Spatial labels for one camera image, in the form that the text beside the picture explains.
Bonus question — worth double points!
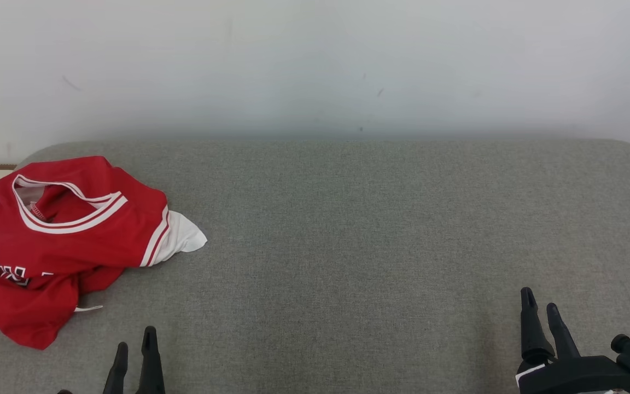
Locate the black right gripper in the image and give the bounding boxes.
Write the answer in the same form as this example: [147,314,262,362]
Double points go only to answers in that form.
[515,287,630,394]

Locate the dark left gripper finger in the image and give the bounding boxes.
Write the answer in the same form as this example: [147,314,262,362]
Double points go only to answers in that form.
[103,342,129,394]
[136,326,166,394]

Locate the red shorts with white stripe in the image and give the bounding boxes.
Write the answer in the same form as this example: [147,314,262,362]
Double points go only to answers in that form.
[0,235,125,350]

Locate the red basketball jersey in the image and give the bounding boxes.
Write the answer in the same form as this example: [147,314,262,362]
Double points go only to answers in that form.
[0,156,208,286]

